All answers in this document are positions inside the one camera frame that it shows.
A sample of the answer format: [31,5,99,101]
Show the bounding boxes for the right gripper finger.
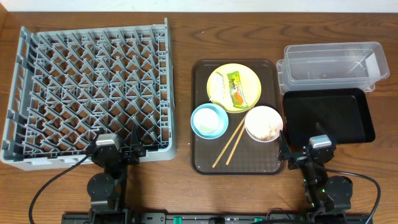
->
[278,130,291,161]
[315,123,330,136]

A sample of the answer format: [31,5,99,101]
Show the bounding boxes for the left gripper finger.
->
[130,124,142,147]
[91,128,104,146]

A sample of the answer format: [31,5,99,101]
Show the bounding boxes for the pink bowl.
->
[244,106,284,142]

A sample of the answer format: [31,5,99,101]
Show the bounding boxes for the light blue bowl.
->
[190,103,229,139]

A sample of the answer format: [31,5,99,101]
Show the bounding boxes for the green snack wrapper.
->
[227,71,248,109]

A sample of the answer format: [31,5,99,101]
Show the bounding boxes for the yellow plate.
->
[206,63,261,113]

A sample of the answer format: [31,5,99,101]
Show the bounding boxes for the clear plastic wrapper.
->
[210,72,224,102]

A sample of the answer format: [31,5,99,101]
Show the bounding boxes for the rice and food scraps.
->
[251,125,277,141]

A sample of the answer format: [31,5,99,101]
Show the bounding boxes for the white cup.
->
[193,108,220,134]

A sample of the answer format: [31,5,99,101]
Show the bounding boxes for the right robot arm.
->
[278,123,353,223]

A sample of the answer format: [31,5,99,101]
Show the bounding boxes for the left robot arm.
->
[86,127,146,224]

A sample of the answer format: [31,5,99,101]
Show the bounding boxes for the grey dishwasher rack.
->
[1,22,177,170]

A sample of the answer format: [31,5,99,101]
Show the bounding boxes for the black tray bin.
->
[283,88,376,147]

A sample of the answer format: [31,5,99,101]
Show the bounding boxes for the brown serving tray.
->
[191,60,284,175]

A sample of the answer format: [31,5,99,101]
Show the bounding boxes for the wooden chopstick left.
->
[212,118,244,168]

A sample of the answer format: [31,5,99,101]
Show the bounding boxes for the wooden chopstick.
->
[212,118,244,168]
[226,125,245,166]

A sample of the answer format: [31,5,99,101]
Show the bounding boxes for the wooden chopstick right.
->
[226,125,245,166]

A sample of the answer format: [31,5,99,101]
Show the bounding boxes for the clear plastic bin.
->
[276,42,390,94]

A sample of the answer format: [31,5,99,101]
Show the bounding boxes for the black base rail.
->
[61,213,367,224]

